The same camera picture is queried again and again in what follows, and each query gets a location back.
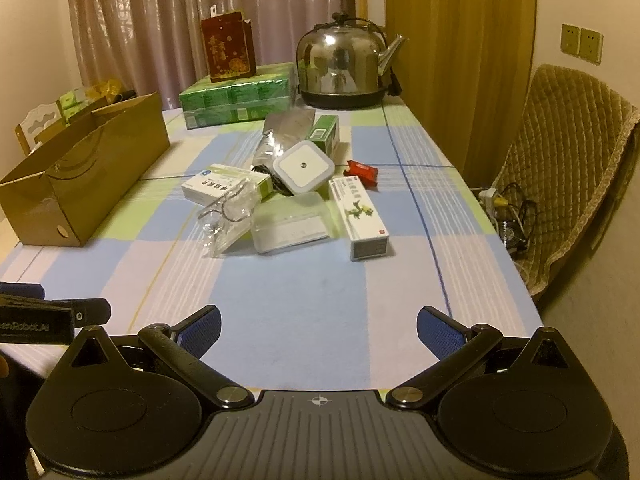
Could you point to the brown cardboard box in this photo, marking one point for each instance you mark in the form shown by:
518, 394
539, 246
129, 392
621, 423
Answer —
100, 175

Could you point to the red gift box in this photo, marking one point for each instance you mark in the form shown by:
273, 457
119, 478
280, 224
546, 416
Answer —
227, 50

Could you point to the white square night light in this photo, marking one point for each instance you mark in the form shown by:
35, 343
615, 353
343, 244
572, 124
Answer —
302, 167

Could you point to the red snack packet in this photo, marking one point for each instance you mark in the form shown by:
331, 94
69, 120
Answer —
362, 171

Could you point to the golden curtain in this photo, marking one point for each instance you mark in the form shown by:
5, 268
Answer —
450, 60

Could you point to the clear plastic container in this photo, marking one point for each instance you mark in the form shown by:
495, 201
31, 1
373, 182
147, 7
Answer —
287, 227

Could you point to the white green-print medicine box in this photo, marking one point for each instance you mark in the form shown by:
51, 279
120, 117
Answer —
360, 215

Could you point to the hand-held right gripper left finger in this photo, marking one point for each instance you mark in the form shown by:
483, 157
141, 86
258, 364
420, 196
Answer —
200, 332

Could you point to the wall socket plate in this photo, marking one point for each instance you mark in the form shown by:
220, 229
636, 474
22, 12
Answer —
570, 39
591, 45

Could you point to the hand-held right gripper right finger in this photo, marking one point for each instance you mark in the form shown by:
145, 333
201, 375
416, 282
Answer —
440, 335

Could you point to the white blue-label medicine box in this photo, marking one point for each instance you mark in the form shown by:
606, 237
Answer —
215, 185

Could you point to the white chair back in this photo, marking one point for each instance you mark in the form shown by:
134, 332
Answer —
40, 117

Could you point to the small green box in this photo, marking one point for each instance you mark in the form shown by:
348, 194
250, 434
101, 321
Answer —
322, 132

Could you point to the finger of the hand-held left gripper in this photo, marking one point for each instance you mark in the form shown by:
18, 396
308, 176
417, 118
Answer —
20, 291
90, 311

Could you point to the steel electric kettle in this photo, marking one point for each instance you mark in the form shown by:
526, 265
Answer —
340, 60

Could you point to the green boxes pile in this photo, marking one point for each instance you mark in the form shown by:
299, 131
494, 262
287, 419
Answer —
75, 100

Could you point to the green tissue multipack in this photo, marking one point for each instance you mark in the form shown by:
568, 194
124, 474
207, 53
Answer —
235, 95

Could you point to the quilted chair cover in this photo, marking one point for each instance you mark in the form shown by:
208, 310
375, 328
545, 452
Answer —
575, 150

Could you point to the pink sheer curtain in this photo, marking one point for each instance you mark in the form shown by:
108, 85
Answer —
150, 10

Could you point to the clear plastic hook package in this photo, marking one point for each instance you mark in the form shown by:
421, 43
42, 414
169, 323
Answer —
225, 225

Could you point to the silver foil bag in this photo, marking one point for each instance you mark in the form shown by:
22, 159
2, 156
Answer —
280, 132

